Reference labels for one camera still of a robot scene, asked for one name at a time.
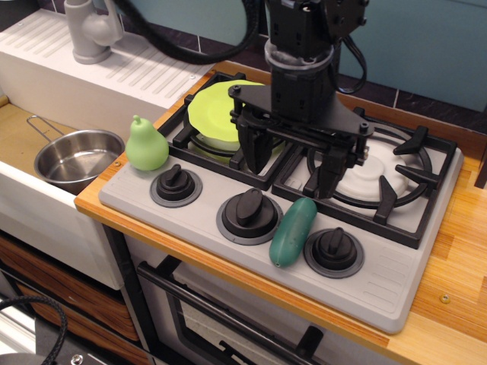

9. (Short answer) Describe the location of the light green toy pear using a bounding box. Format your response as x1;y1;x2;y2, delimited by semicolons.
126;115;169;171

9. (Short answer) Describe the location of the black left stove knob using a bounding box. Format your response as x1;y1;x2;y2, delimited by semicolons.
150;163;202;208

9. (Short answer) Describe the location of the black stove knob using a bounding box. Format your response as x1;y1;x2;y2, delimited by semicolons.
150;163;202;208
304;227;365;279
216;188;283;246

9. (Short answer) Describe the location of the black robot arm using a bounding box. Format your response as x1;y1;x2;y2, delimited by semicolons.
229;0;373;198

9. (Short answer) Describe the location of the black burner grate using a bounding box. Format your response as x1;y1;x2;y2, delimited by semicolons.
272;107;457;249
158;71;296;191

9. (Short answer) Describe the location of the black oven door handle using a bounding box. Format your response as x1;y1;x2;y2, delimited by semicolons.
137;262;323;365

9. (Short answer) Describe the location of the black left burner grate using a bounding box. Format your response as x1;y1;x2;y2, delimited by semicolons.
158;71;296;191

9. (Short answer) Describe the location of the black right burner grate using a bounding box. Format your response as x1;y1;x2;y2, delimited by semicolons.
272;107;457;249

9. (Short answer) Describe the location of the dark green toy cucumber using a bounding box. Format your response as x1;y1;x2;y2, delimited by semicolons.
269;198;317;268

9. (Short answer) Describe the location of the white right burner cap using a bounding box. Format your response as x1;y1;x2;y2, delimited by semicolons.
336;142;409;202

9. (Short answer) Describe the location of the grey toy stove top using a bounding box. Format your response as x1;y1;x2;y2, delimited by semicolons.
98;71;465;335

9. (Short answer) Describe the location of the lime green plastic plate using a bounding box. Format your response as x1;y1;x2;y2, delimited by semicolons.
187;80;263;147

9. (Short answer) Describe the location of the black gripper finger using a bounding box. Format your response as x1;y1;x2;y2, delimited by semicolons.
237;122;273;174
317;146;357;199

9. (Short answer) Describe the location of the black braided cable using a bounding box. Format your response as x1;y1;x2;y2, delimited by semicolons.
113;0;267;66

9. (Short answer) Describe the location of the black middle stove knob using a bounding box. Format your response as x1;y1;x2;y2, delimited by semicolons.
216;188;283;246

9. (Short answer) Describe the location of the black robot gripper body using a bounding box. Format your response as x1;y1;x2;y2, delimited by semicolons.
228;60;370;160

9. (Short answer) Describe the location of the black right stove knob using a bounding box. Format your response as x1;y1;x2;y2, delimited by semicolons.
304;227;365;279

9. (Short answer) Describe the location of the grey toy faucet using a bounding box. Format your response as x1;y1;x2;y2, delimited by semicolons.
64;0;123;65

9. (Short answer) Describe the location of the stainless steel pot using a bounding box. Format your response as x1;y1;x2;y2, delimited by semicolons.
27;116;125;195

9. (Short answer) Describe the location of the wooden drawer front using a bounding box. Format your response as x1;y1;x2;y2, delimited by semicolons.
1;234;139;342

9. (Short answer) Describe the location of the white toy sink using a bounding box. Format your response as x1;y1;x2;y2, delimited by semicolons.
1;10;208;290

